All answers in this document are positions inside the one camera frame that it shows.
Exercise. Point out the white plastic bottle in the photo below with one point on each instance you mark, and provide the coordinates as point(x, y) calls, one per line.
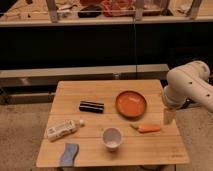
point(64, 128)

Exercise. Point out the white cup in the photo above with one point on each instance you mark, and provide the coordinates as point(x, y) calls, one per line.
point(112, 138)

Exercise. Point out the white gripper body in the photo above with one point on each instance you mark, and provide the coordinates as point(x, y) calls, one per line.
point(172, 99)

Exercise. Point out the orange carrot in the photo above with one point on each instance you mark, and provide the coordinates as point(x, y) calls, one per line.
point(146, 128)

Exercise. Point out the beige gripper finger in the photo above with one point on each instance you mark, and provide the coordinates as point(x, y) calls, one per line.
point(169, 116)

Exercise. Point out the wooden table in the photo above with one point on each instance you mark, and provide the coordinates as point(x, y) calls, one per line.
point(154, 148)

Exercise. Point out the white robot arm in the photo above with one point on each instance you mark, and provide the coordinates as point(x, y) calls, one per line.
point(188, 81)

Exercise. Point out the long wooden bench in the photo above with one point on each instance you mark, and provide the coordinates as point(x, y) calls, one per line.
point(51, 76)

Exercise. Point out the blue sponge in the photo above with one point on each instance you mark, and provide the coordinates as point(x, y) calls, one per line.
point(68, 156)

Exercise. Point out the black rectangular box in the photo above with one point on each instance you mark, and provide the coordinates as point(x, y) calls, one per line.
point(91, 107)

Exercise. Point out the red cloth on shelf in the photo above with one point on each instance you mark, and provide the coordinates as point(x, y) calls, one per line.
point(117, 8)

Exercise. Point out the orange ceramic bowl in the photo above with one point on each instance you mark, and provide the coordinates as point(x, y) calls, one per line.
point(130, 104)

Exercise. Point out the black object on shelf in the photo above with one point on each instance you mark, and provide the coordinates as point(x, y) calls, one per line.
point(90, 11)

